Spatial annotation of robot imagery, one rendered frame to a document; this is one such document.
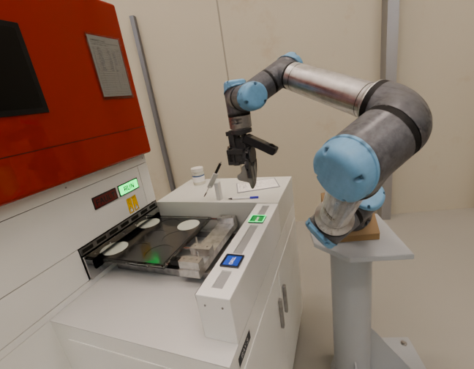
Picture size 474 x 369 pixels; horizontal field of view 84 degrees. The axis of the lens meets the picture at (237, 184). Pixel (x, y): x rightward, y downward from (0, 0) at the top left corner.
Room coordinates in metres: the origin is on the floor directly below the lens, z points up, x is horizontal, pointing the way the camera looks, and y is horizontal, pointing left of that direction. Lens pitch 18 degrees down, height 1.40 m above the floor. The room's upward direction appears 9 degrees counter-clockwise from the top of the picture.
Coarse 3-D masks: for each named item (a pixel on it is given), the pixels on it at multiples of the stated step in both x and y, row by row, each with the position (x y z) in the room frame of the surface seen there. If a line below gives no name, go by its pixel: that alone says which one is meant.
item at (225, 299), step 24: (240, 240) 0.75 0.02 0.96; (264, 240) 0.78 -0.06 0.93; (216, 264) 0.64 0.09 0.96; (264, 264) 0.75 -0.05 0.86; (216, 288) 0.54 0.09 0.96; (240, 288) 0.56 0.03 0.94; (216, 312) 0.51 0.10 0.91; (240, 312) 0.53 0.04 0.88; (216, 336) 0.52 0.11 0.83; (240, 336) 0.51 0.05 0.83
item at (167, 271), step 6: (120, 264) 0.92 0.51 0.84; (138, 270) 0.88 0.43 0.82; (144, 270) 0.87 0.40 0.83; (150, 270) 0.86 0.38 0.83; (156, 270) 0.85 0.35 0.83; (162, 270) 0.84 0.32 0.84; (168, 270) 0.83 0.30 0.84; (174, 270) 0.82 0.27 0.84; (210, 270) 0.77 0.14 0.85; (180, 276) 0.81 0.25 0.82; (204, 276) 0.77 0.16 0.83
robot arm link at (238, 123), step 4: (236, 116) 0.93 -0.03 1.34; (240, 116) 0.85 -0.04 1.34; (244, 116) 0.86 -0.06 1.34; (248, 116) 0.86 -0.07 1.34; (228, 120) 0.88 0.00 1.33; (232, 120) 0.86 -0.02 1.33; (236, 120) 0.85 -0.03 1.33; (240, 120) 0.85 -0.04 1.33; (244, 120) 0.85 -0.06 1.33; (248, 120) 0.86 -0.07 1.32; (232, 124) 0.86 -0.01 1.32; (236, 124) 0.85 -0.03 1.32; (240, 124) 0.85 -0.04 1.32; (244, 124) 0.85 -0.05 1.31; (248, 124) 0.86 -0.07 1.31; (232, 128) 0.87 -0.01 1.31; (236, 128) 0.86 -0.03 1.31; (240, 128) 0.85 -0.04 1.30; (244, 128) 0.86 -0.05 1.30; (248, 128) 0.87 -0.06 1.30
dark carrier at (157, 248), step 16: (160, 224) 1.11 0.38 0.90; (176, 224) 1.09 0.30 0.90; (128, 240) 1.00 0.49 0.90; (144, 240) 0.98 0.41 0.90; (160, 240) 0.95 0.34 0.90; (176, 240) 0.93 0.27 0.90; (96, 256) 0.90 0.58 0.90; (112, 256) 0.88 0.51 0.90; (128, 256) 0.87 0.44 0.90; (144, 256) 0.85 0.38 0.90; (160, 256) 0.83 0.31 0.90
